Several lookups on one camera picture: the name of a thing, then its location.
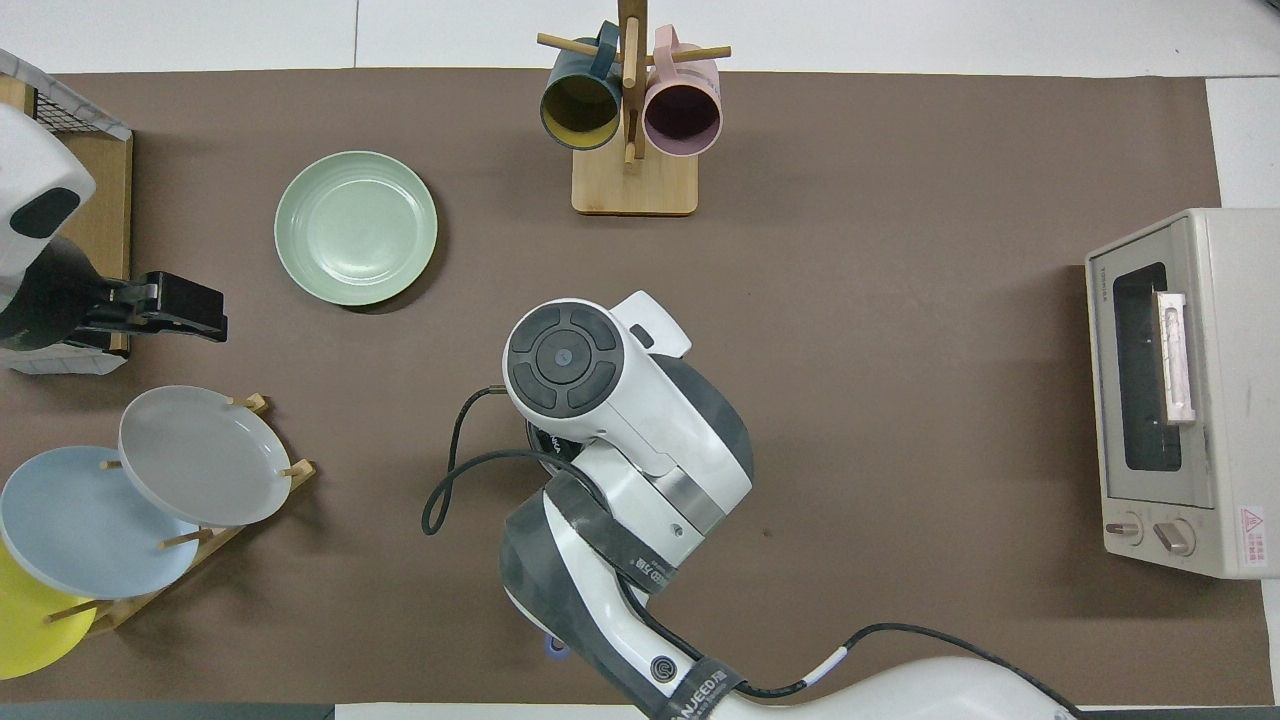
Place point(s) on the light blue plate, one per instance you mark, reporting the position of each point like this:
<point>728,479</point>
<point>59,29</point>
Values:
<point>90,525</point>

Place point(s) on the wooden plate rack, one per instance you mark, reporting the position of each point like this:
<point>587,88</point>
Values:
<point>260,500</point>

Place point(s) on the gray plate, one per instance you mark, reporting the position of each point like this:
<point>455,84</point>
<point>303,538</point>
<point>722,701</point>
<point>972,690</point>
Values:
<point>205,455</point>

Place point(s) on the brown table mat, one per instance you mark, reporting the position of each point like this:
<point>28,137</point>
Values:
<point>900,250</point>

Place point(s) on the wooden mug tree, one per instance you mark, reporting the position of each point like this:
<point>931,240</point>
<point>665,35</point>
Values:
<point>635,185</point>

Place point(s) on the green plate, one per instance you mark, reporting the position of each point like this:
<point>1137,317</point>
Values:
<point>355,228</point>

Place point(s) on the pink mug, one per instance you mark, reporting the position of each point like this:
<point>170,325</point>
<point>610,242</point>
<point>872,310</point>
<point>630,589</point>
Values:
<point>682,115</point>

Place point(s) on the teal mug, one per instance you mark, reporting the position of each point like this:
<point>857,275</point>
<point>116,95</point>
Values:
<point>580,105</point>

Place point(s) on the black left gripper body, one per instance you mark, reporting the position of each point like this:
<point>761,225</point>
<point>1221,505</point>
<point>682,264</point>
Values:
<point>115,308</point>

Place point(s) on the white toaster oven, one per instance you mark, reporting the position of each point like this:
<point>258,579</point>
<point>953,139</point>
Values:
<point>1190,390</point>

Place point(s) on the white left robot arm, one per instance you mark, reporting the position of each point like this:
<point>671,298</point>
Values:
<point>30,160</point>

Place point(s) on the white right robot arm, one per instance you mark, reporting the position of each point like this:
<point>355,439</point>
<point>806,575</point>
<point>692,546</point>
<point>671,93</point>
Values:
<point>640,420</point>

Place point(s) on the yellow plate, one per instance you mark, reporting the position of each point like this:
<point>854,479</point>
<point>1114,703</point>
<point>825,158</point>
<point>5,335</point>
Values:
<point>30,630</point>

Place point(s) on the gray white bag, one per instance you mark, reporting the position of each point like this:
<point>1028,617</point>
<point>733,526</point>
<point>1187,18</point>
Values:
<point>70,362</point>

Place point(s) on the wooden shelf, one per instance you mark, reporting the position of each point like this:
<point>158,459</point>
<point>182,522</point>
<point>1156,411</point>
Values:
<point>105,210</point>

